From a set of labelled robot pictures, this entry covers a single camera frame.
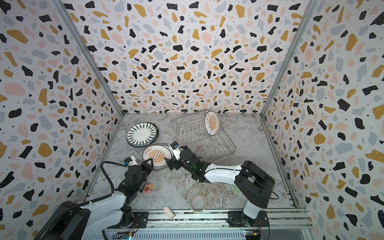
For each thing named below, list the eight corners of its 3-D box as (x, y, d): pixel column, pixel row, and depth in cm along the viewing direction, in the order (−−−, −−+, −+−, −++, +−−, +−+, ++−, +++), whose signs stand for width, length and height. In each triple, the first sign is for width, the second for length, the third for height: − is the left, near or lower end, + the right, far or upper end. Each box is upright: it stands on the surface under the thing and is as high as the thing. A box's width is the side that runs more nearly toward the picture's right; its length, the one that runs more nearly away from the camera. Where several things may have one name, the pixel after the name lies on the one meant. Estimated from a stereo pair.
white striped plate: (124, 147, 103) (122, 144, 101) (133, 125, 117) (131, 122, 114) (154, 147, 104) (153, 144, 101) (160, 125, 117) (159, 122, 114)
